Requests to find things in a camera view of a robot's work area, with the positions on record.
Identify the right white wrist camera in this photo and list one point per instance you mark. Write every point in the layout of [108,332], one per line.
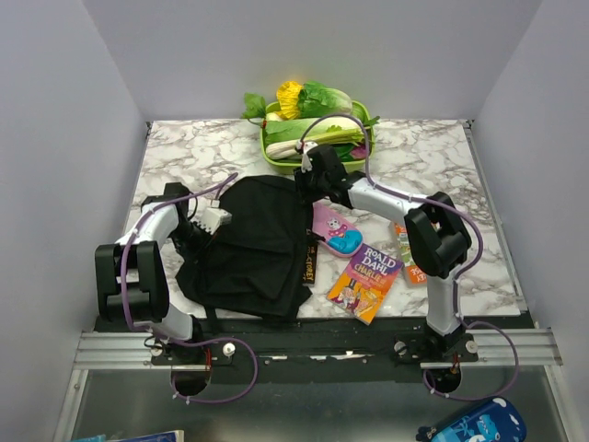
[304,148]

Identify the orange 78-Storey Treehouse book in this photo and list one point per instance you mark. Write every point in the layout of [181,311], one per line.
[412,273]

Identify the aluminium rail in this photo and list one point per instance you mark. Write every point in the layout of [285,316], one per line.
[126,351]

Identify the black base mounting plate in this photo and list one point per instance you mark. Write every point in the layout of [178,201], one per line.
[314,351]

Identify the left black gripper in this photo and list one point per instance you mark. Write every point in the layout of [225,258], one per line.
[191,253]

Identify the blue pencil case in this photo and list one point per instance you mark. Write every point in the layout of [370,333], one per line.
[495,419]

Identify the green celery stalks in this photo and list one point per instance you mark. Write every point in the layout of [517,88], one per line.
[348,147]

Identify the yellow flower vegetable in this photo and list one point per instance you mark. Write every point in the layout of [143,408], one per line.
[287,96]

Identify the green lettuce head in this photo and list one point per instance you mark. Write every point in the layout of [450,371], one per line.
[316,100]

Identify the long white green cabbage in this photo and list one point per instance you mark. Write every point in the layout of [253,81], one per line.
[281,131]

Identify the green leaf sprig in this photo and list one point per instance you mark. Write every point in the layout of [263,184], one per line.
[255,106]

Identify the black student backpack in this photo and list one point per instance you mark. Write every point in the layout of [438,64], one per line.
[256,263]

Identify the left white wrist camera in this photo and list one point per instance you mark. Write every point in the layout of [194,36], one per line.
[213,217]

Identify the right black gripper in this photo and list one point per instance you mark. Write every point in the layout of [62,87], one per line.
[300,179]

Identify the pink pencil case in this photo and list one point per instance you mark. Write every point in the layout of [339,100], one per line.
[340,236]

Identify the green vegetable tray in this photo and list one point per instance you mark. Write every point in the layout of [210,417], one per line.
[287,166]

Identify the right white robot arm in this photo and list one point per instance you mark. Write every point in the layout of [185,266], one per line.
[438,239]

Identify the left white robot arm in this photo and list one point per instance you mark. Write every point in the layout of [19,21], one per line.
[130,273]

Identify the blue Treehouse book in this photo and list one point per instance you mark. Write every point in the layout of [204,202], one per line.
[309,274]

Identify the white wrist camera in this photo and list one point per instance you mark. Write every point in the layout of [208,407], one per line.
[304,148]
[213,217]

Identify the Roald Dahl Charlie book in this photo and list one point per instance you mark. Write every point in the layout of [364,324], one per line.
[365,282]

